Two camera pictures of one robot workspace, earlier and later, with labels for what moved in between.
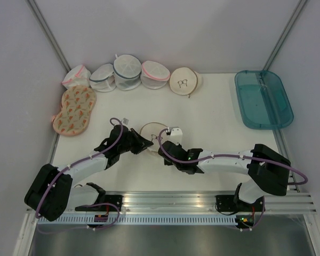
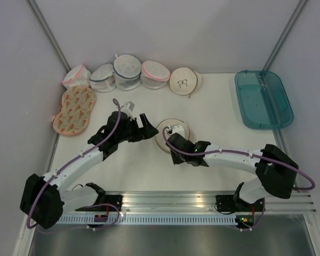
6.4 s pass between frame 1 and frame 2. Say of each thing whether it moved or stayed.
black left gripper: moved
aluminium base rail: stayed
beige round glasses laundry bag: moved
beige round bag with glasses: stayed
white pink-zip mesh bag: stayed
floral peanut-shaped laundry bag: stayed
